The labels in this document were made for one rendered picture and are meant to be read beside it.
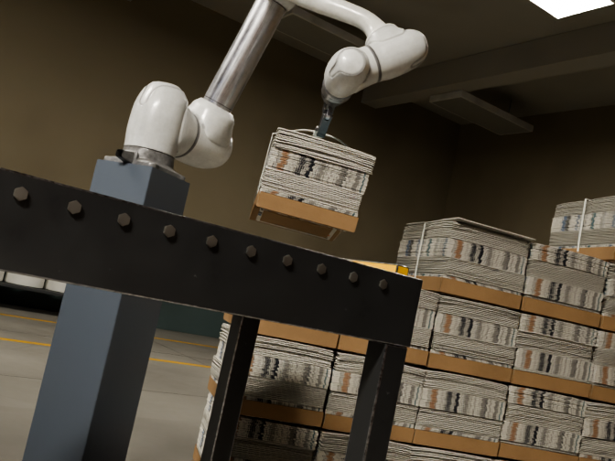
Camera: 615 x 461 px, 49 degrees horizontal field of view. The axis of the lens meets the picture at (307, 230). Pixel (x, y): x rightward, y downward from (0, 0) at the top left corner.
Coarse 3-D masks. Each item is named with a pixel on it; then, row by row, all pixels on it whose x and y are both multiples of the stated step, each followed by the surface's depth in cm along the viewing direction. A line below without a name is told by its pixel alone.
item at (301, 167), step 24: (288, 144) 187; (312, 144) 187; (336, 144) 188; (264, 168) 190; (288, 168) 188; (312, 168) 189; (336, 168) 189; (360, 168) 189; (288, 192) 189; (312, 192) 189; (336, 192) 190; (360, 192) 191; (288, 216) 191
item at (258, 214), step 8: (272, 144) 213; (256, 192) 214; (256, 208) 208; (256, 216) 214; (264, 216) 212; (272, 216) 210; (280, 216) 209; (272, 224) 218; (280, 224) 216; (288, 224) 214; (296, 224) 213; (304, 224) 211; (312, 224) 210; (304, 232) 219; (312, 232) 217; (320, 232) 215; (328, 232) 214; (336, 232) 213; (328, 240) 222
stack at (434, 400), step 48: (432, 336) 209; (480, 336) 212; (528, 336) 216; (576, 336) 220; (288, 384) 194; (336, 384) 197; (432, 384) 205; (480, 384) 209; (240, 432) 190; (288, 432) 194; (336, 432) 199; (480, 432) 209; (528, 432) 213; (576, 432) 218
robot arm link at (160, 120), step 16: (144, 96) 200; (160, 96) 199; (176, 96) 201; (144, 112) 198; (160, 112) 198; (176, 112) 201; (128, 128) 200; (144, 128) 197; (160, 128) 198; (176, 128) 201; (192, 128) 208; (128, 144) 199; (144, 144) 197; (160, 144) 198; (176, 144) 203; (192, 144) 210
